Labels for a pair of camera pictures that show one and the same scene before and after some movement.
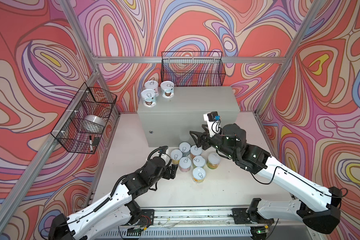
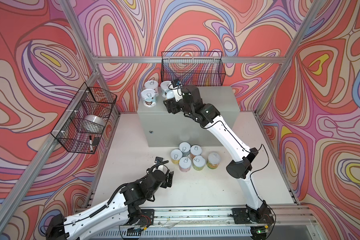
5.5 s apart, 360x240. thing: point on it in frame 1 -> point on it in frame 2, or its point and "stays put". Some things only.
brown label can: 148,96 stays put
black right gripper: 204,136 -> 171,103
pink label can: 151,84 stays put
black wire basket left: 82,126 stays put
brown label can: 167,89 stays put
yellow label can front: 198,175 -> 170,94
